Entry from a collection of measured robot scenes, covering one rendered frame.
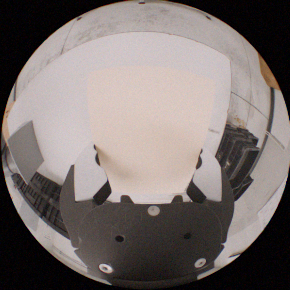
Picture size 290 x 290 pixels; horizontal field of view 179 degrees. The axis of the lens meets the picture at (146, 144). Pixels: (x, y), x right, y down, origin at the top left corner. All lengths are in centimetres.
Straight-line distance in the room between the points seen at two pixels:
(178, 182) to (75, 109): 23
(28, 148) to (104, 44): 39
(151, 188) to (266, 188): 267
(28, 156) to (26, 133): 8
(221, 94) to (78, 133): 32
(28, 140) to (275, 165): 297
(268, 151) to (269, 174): 49
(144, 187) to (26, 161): 41
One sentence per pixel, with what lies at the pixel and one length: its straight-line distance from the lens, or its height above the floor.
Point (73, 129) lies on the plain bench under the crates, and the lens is 26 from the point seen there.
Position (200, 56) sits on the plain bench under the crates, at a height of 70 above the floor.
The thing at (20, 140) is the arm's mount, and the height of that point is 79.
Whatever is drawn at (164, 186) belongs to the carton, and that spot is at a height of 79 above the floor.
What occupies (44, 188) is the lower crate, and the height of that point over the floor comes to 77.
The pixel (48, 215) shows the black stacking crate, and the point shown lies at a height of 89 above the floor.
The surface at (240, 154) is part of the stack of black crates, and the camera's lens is 65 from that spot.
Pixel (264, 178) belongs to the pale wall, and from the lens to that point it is 272.
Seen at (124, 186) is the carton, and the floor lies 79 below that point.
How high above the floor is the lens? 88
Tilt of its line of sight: 60 degrees down
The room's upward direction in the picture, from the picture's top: 180 degrees counter-clockwise
